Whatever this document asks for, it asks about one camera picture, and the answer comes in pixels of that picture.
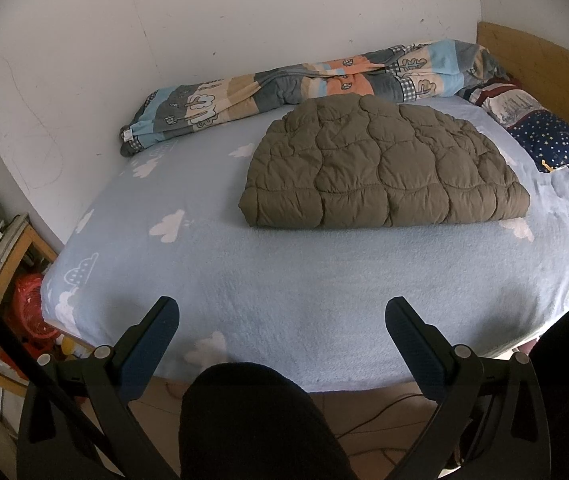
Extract colourful patchwork rolled quilt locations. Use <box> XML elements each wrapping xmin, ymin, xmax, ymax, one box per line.
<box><xmin>120</xmin><ymin>39</ymin><xmax>505</xmax><ymax>157</ymax></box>

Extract wooden side shelf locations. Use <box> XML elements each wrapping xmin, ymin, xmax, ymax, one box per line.
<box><xmin>0</xmin><ymin>214</ymin><xmax>58</xmax><ymax>396</ymax></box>

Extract olive green quilted hooded jacket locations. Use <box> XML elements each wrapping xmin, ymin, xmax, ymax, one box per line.
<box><xmin>239</xmin><ymin>94</ymin><xmax>531</xmax><ymax>230</ymax></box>

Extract light blue cloud bed sheet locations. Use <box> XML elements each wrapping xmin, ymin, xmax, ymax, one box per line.
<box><xmin>42</xmin><ymin>98</ymin><xmax>569</xmax><ymax>391</ymax></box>

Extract black floor cable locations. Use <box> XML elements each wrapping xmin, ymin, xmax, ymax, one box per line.
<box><xmin>333</xmin><ymin>391</ymin><xmax>465</xmax><ymax>466</ymax></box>

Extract red plastic object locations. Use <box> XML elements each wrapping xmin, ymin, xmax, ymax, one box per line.
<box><xmin>4</xmin><ymin>273</ymin><xmax>61</xmax><ymax>359</ymax></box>

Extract wooden headboard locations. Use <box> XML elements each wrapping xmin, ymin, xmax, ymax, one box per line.
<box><xmin>476</xmin><ymin>22</ymin><xmax>569</xmax><ymax>123</ymax></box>

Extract navy starred striped pillow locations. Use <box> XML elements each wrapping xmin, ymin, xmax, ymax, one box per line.
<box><xmin>458</xmin><ymin>78</ymin><xmax>569</xmax><ymax>172</ymax></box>

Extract person's dark clothed knee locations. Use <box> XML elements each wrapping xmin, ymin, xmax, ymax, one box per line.
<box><xmin>178</xmin><ymin>363</ymin><xmax>356</xmax><ymax>479</ymax></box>

